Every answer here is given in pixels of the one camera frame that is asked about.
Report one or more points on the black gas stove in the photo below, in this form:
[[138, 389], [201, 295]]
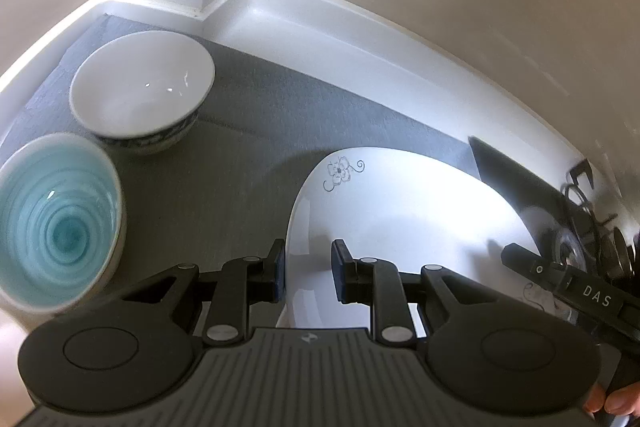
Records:
[[505, 187]]

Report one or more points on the teal glazed bowl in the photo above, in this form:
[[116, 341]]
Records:
[[60, 227]]

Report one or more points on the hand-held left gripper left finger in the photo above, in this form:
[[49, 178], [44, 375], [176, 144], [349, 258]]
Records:
[[280, 274]]

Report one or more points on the black stove grate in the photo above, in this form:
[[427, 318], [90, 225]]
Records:
[[580, 197]]

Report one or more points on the grey mat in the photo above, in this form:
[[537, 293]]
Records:
[[240, 107]]

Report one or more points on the white bowl blue patterned outside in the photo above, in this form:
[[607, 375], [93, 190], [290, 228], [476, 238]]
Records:
[[140, 92]]

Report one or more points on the white plate floral print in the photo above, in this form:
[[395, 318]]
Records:
[[425, 217]]

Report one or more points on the person's right hand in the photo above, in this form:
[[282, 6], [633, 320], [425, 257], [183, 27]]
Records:
[[620, 402]]

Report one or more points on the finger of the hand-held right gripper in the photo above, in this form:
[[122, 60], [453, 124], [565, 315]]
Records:
[[527, 264]]

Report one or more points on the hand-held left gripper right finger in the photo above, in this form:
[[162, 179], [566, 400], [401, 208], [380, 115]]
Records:
[[339, 274]]

